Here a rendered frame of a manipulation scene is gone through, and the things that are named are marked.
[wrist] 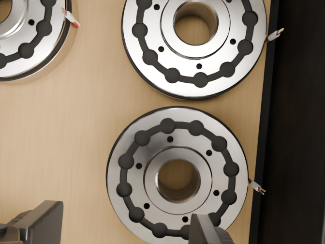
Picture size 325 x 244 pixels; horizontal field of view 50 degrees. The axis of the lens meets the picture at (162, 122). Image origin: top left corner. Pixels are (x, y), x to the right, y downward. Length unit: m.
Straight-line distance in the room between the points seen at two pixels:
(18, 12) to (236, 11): 0.15
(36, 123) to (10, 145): 0.03
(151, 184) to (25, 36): 0.13
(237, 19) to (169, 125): 0.09
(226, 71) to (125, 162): 0.10
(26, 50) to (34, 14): 0.03
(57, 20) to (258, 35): 0.14
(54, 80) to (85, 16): 0.06
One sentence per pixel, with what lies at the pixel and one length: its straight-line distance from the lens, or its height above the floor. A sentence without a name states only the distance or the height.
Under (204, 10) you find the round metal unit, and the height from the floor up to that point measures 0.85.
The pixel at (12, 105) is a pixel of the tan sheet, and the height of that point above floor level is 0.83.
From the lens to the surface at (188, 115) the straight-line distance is 0.24.
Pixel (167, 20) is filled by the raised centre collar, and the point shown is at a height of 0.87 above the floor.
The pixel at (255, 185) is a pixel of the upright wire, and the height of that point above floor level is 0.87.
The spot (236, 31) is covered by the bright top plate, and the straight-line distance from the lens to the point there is 0.26.
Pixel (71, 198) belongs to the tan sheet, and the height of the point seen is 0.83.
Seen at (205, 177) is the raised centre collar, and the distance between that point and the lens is 0.25.
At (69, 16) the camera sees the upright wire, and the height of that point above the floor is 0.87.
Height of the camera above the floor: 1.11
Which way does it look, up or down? 87 degrees down
